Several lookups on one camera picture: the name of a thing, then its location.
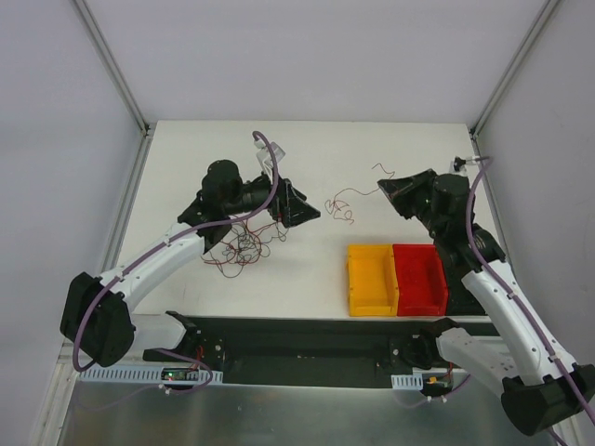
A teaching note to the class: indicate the yellow plastic bin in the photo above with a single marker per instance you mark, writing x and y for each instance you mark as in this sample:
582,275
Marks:
372,283

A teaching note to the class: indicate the black plastic bin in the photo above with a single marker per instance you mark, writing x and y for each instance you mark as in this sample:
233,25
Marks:
461,301

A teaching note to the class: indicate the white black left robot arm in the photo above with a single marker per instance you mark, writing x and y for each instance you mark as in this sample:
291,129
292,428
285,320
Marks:
99,316

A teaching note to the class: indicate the aluminium frame post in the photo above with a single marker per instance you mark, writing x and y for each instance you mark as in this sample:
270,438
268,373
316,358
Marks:
110,65
525,48

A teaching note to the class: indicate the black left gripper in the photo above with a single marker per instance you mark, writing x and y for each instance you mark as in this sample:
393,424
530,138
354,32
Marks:
284,203

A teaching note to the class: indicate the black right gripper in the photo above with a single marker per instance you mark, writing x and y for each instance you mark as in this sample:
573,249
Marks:
414,197

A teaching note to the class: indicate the right aluminium frame post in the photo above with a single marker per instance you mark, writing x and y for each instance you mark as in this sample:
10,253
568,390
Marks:
525,48

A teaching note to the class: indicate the metal front panel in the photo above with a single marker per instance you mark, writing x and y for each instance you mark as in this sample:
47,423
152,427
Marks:
129,414

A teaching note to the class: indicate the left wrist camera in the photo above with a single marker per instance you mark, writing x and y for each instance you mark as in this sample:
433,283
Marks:
264,156

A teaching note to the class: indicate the right white cable duct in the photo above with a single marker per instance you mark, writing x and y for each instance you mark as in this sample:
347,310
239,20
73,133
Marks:
413,382

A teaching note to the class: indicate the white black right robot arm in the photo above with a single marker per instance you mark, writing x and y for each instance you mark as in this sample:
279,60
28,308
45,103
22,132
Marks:
539,384

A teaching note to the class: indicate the left white cable duct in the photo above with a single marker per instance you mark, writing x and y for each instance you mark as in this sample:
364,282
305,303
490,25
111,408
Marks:
125,374

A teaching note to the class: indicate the red plastic bin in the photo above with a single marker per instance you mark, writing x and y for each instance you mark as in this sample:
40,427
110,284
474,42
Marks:
423,290

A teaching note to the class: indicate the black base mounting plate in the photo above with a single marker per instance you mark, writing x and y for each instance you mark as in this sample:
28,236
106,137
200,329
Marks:
304,353

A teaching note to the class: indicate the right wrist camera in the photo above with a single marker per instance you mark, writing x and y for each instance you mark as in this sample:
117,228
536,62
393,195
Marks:
458,166

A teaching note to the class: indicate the left aluminium frame post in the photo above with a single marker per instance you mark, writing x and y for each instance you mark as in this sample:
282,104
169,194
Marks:
110,65

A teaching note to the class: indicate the white cable duct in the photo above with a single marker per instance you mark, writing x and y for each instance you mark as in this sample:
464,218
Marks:
125,374
413,382

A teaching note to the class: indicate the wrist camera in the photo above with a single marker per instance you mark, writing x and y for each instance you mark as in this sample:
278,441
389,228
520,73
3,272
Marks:
264,156
458,166

